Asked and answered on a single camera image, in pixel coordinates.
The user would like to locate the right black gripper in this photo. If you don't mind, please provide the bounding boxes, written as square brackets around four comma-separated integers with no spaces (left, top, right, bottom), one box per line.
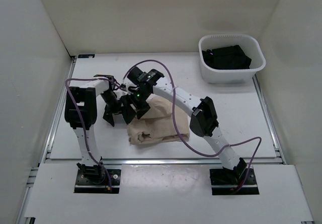
[120,89,151,124]

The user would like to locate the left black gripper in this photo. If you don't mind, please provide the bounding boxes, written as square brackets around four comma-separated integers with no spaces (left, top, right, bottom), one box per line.
[100,91,127,126]

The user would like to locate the beige trousers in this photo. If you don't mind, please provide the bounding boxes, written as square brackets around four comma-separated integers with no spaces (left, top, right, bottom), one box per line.
[127,95,180,145]

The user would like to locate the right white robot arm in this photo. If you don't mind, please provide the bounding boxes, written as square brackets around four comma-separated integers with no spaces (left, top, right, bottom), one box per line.
[121,66,247,184]

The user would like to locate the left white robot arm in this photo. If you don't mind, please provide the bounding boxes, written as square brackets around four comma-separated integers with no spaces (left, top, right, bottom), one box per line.
[64,74,120,188]

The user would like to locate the black folded trousers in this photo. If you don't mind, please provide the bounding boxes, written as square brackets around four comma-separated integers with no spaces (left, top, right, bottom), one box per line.
[202,45,252,70]

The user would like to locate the white plastic basket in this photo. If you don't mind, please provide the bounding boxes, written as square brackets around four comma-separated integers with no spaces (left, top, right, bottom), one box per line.
[198,33,266,84]

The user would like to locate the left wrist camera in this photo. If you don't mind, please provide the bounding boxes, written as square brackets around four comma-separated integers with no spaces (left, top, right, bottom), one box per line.
[94,74,116,84]

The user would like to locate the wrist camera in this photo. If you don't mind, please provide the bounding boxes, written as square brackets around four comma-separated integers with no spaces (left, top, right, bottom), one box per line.
[94,74,116,84]
[127,66,164,86]

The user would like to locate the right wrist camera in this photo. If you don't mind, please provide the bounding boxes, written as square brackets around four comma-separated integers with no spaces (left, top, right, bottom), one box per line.
[127,66,164,86]

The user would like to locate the black corner bracket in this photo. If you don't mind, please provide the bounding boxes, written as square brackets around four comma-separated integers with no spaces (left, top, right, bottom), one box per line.
[77,54,95,59]

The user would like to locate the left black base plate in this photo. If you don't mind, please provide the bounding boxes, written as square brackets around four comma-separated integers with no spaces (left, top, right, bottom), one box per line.
[74,169,121,194]

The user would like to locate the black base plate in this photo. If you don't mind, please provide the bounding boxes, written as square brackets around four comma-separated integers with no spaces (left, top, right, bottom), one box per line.
[74,169,121,194]
[209,168,260,196]

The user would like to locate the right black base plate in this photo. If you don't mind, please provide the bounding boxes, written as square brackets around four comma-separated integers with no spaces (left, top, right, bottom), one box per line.
[209,168,260,196]

